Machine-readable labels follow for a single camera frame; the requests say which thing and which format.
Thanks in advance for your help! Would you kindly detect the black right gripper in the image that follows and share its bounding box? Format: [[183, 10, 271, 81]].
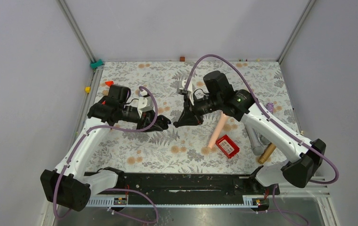
[[178, 93, 222, 127]]

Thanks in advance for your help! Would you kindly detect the black earbud charging case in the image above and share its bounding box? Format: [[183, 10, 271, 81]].
[[154, 115, 171, 131]]

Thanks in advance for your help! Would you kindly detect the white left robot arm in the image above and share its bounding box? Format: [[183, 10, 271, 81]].
[[40, 84, 171, 214]]

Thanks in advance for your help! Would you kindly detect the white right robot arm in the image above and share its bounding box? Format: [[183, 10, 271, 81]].
[[173, 71, 326, 194]]

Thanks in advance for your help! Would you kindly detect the pink cylindrical tube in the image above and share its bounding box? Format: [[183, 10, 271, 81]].
[[207, 112, 228, 149]]

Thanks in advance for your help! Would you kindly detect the floral patterned mat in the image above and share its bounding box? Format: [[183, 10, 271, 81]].
[[86, 58, 298, 174]]

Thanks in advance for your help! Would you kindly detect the red plastic bin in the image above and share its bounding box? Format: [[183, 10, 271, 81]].
[[215, 135, 240, 159]]

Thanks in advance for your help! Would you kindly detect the red wedge block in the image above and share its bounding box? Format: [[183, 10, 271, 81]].
[[105, 81, 114, 87]]

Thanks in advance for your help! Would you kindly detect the teal curved block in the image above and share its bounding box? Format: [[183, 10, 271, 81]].
[[90, 59, 104, 70]]

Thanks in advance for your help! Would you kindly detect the grey microphone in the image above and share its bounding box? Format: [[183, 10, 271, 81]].
[[244, 124, 264, 155]]

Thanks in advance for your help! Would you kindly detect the purple glitter microphone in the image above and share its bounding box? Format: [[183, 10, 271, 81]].
[[265, 102, 275, 113]]

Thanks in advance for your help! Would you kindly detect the gold microphone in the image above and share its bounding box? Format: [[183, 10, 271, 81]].
[[257, 143, 276, 164]]

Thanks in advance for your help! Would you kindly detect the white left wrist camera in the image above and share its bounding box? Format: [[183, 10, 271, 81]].
[[137, 96, 153, 117]]

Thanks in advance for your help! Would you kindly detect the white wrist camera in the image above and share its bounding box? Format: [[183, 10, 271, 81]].
[[177, 79, 194, 105], [137, 96, 153, 117]]

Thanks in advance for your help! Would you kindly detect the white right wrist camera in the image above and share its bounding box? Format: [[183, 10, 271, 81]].
[[177, 79, 194, 105]]

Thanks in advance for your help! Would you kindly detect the aluminium frame rail left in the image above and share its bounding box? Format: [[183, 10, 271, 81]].
[[56, 0, 103, 144]]

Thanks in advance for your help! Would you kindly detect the aluminium frame rail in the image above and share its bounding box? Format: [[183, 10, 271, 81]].
[[277, 0, 316, 65], [56, 0, 103, 144]]

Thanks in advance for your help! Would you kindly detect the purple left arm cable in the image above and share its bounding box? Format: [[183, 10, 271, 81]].
[[52, 86, 160, 225]]

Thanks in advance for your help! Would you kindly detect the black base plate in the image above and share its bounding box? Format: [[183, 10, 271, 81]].
[[102, 173, 280, 203]]

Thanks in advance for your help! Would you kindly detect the white slotted cable duct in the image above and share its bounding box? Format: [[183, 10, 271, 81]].
[[85, 195, 269, 208]]

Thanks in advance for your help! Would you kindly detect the aluminium frame rail right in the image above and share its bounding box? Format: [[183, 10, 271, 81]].
[[277, 0, 316, 65]]

